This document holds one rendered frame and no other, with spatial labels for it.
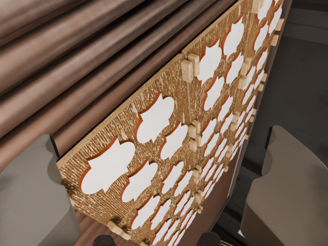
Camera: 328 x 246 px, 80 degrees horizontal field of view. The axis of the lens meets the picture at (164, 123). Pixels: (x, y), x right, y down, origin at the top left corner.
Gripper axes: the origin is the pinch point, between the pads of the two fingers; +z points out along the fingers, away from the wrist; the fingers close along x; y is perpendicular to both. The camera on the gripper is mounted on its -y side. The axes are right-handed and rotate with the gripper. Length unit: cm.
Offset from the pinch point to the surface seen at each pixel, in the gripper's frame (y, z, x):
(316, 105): 112, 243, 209
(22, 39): -4.4, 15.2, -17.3
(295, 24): 7, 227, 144
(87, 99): 5.9, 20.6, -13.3
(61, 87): 2.5, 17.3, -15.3
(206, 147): 52, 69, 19
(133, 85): 6.3, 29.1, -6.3
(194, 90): 14, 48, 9
